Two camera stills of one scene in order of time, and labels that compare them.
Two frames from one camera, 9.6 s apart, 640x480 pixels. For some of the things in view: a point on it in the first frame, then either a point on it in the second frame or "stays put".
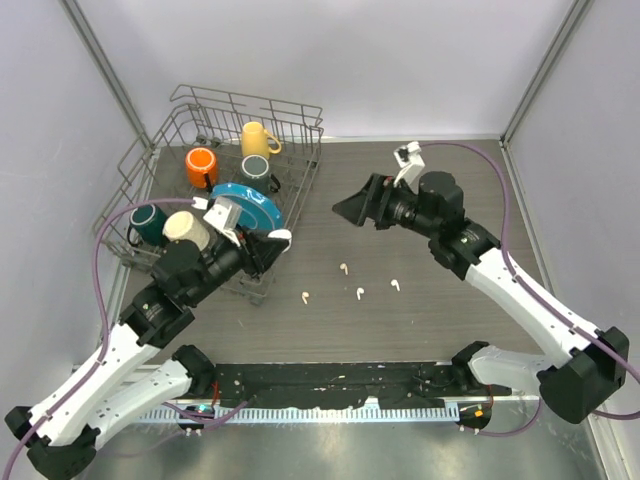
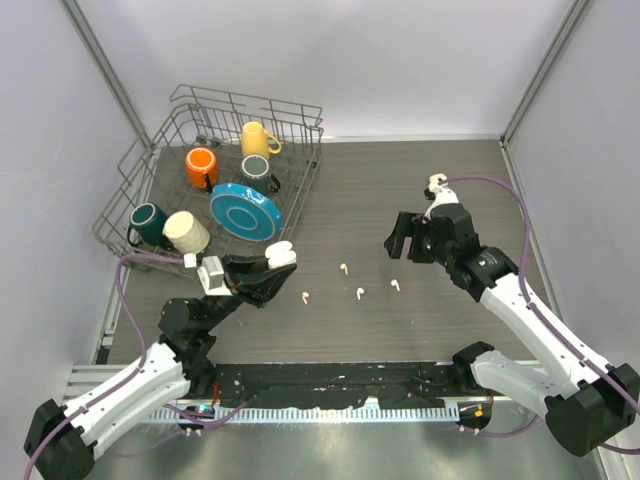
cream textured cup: (182, 225) stays put
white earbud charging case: (281, 233) to (280, 254)
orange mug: (201, 161) stays put
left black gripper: (259, 251) to (250, 280)
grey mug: (255, 174) stays put
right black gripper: (372, 202) to (406, 225)
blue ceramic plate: (257, 212) stays put
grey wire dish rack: (216, 165) stays put
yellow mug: (258, 141) stays put
